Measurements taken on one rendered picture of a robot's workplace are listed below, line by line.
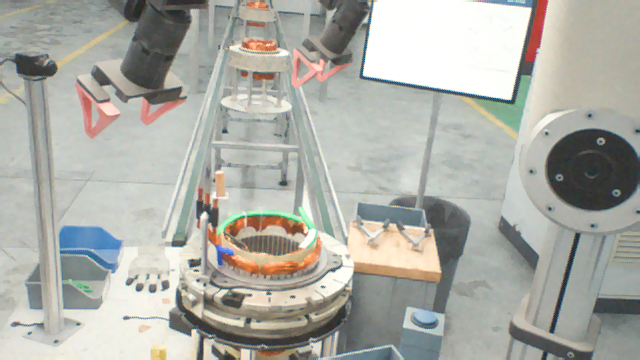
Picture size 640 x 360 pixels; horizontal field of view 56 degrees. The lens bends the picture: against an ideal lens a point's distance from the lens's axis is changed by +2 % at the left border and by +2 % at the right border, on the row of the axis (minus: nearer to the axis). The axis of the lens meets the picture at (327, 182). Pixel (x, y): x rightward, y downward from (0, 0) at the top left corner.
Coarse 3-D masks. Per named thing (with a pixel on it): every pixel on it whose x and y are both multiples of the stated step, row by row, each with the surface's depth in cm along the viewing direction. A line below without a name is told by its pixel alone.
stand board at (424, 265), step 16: (352, 240) 127; (384, 240) 129; (400, 240) 130; (432, 240) 131; (352, 256) 121; (368, 256) 121; (384, 256) 122; (400, 256) 123; (416, 256) 124; (432, 256) 124; (368, 272) 120; (384, 272) 119; (400, 272) 119; (416, 272) 119; (432, 272) 118
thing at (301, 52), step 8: (304, 40) 118; (296, 48) 117; (304, 48) 118; (312, 48) 118; (296, 56) 118; (304, 56) 116; (312, 56) 117; (296, 64) 119; (312, 64) 116; (296, 72) 120; (312, 72) 117; (296, 80) 121; (304, 80) 120; (296, 88) 122
